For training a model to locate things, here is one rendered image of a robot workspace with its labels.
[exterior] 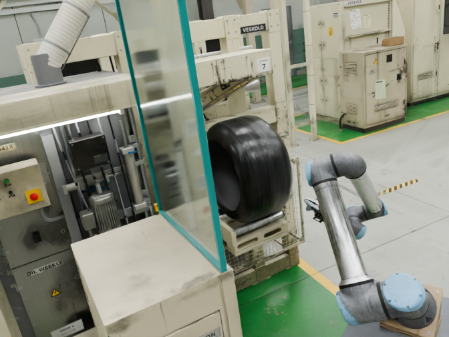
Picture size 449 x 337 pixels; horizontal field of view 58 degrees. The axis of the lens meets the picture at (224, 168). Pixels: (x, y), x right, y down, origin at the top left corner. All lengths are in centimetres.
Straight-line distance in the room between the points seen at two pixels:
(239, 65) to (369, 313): 145
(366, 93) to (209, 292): 569
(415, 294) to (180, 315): 94
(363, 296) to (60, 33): 176
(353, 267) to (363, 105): 504
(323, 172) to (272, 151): 31
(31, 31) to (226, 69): 910
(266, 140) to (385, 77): 498
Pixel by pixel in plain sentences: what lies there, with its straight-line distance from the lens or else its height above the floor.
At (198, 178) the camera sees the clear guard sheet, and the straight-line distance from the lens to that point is 121.
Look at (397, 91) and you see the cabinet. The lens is 717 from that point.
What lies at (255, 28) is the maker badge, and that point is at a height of 190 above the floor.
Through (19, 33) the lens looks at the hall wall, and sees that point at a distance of 1119.
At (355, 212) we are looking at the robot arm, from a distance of 242.
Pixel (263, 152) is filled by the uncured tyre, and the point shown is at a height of 133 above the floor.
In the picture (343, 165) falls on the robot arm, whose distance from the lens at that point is 190.
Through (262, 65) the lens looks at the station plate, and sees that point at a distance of 249.
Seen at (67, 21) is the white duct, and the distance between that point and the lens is 211.
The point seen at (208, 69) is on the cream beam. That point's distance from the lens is 231.
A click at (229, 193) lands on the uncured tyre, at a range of 252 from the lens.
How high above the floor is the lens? 198
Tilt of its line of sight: 20 degrees down
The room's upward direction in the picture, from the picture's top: 8 degrees counter-clockwise
